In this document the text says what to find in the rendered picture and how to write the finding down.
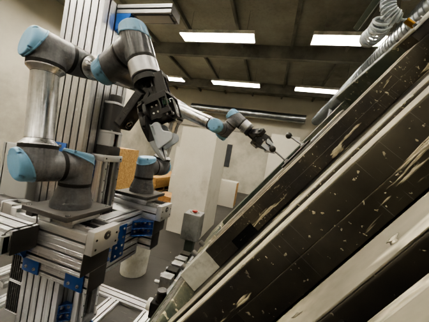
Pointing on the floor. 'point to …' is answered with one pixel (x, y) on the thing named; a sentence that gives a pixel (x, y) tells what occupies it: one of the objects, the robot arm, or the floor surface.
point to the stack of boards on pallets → (159, 181)
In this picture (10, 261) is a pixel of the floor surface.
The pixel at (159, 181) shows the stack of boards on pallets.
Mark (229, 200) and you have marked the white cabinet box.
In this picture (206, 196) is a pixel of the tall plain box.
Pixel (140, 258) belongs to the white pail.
